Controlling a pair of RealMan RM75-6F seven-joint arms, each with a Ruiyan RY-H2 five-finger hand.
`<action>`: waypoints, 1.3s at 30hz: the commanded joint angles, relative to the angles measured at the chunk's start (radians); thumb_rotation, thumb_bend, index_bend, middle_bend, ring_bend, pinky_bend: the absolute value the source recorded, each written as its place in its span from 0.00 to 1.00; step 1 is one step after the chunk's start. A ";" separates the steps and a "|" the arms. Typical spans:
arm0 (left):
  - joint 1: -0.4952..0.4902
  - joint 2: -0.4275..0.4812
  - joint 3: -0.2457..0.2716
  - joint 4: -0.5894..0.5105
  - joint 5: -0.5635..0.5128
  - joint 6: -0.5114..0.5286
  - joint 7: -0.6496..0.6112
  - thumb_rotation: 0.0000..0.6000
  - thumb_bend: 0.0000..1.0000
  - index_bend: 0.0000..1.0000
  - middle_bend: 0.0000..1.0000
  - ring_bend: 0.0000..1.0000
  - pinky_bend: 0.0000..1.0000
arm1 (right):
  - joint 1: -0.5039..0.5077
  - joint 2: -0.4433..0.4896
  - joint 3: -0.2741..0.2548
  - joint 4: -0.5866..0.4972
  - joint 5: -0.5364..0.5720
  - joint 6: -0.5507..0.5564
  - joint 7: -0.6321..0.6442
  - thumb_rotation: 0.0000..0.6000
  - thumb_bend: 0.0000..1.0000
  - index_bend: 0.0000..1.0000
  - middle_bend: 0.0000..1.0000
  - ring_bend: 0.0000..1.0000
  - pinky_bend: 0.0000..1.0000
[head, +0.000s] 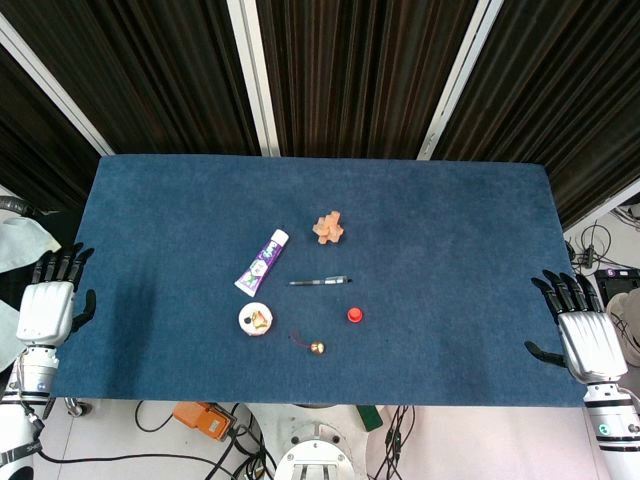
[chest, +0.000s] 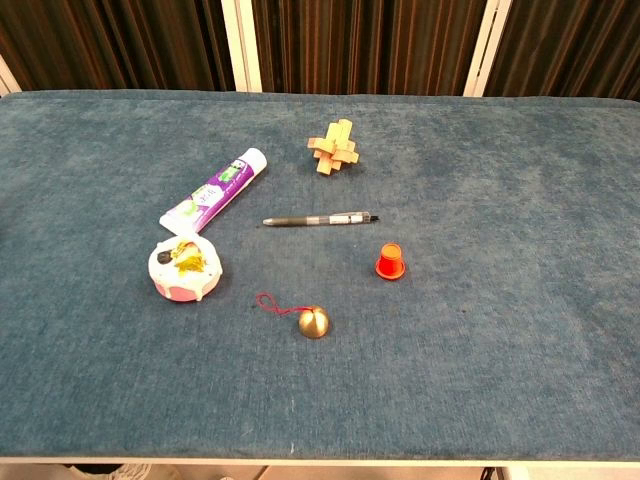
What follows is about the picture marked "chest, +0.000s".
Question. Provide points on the white window frame post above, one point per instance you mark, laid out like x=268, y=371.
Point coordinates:
x=7, y=80
x=482, y=47
x=242, y=45

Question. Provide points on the pink white toy cake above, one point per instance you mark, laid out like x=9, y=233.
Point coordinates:
x=185, y=267

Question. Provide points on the blue velvet table cloth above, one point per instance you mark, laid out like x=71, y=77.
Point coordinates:
x=450, y=350

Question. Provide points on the wooden burr puzzle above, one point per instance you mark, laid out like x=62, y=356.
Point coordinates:
x=334, y=149

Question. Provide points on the small red plastic cup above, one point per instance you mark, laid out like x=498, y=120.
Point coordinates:
x=390, y=265

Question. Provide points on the black clear ballpoint pen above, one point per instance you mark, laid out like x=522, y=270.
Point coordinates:
x=320, y=220

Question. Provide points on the purple white toothpaste tube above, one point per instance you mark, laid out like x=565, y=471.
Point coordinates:
x=215, y=195

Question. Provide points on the dark brown striped curtain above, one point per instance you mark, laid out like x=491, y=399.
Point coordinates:
x=365, y=45

